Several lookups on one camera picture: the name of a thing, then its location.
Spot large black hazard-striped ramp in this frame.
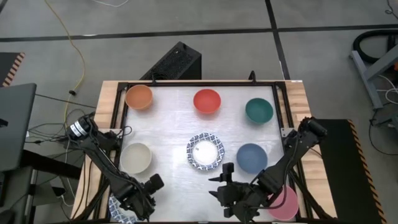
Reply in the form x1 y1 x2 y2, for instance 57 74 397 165
315 119 387 224

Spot white floor cable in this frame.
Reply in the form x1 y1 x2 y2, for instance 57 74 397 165
90 0 130 8

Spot black corrugated hose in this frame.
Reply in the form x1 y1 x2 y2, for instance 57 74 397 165
353 29 398 65

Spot yellow cable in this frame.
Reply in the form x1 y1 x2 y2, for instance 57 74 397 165
43 0 86 127

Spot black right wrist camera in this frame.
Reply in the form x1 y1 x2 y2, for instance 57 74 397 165
221 162 235 183

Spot red bowl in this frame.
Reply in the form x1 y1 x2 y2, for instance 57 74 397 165
193 88 222 114

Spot grey metal stand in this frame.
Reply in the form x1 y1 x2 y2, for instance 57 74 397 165
349 46 398 110

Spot cream white bowl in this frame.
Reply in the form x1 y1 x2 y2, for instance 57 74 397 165
119 142 153 175

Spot orange bowl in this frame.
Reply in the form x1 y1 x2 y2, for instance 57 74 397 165
124 84 154 111

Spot thin black cable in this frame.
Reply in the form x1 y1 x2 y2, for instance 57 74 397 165
368 108 398 157

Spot small black hazard-striped mat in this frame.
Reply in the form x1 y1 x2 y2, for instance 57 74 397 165
0 52 25 88

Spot black cable with plug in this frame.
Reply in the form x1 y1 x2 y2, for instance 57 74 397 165
35 90 98 109

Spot white coiled cable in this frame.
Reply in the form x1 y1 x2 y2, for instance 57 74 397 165
375 74 398 105

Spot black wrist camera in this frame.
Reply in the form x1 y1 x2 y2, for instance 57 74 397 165
221 162 235 183
144 173 165 194

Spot tangled black cable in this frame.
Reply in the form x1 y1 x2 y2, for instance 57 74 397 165
26 108 96 147

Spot blue white patterned paper bowl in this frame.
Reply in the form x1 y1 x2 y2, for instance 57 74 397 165
108 195 141 224
186 133 225 171

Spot black perforated box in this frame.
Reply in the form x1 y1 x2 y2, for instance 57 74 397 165
139 41 202 81

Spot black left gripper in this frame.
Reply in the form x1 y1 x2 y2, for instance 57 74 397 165
122 182 157 221

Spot black metal table frame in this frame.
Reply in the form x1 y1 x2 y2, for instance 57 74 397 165
110 79 313 224

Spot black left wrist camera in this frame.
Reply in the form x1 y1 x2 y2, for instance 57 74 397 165
144 173 165 194

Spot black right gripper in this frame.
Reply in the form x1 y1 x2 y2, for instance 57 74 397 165
208 174 265 222

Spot dark green bowl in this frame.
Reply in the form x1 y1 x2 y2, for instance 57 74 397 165
245 98 274 124

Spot pink bowl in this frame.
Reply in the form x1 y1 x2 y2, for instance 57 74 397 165
267 185 299 221

